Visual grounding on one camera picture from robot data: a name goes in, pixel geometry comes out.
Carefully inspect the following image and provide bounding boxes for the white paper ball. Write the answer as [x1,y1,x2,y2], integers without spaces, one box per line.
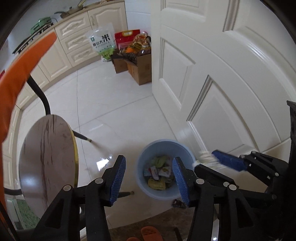
[192,151,224,169]

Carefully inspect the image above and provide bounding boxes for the light green snack bag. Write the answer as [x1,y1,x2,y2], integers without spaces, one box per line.
[152,156,170,168]

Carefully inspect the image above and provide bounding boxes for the blue plastic trash bin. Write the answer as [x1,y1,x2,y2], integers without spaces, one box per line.
[136,140,196,201]

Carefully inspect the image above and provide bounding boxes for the cream lower kitchen cabinets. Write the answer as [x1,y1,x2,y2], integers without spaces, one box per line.
[3,1,127,189]

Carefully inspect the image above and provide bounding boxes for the round wooden stool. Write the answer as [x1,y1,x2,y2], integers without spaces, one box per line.
[4,78,128,216]

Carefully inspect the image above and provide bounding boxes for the orange slipper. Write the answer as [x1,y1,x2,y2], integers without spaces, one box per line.
[140,226,163,241]

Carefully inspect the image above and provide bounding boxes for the white panel door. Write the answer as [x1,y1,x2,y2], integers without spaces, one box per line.
[151,1,295,160]

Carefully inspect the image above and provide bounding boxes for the cardboard box with oil bottles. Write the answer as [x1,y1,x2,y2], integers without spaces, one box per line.
[120,32,152,85]

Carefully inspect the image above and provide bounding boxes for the small cardboard box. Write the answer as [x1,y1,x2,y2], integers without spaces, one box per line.
[111,51,128,74]

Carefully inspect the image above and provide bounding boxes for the round orange table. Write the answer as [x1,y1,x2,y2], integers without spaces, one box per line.
[0,32,58,232]

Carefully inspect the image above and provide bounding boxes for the red gift box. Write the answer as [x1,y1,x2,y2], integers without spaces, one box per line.
[114,29,140,50]

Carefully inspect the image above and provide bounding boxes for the white rice bag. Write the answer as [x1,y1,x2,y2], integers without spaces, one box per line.
[86,23,117,62]

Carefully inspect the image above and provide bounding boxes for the black gas stove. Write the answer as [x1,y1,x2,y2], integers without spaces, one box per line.
[13,22,54,54]

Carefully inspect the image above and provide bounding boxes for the green electric pot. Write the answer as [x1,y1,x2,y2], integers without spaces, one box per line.
[30,16,52,34]

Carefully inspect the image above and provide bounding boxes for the wok with lid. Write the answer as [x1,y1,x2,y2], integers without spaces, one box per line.
[54,6,83,19]

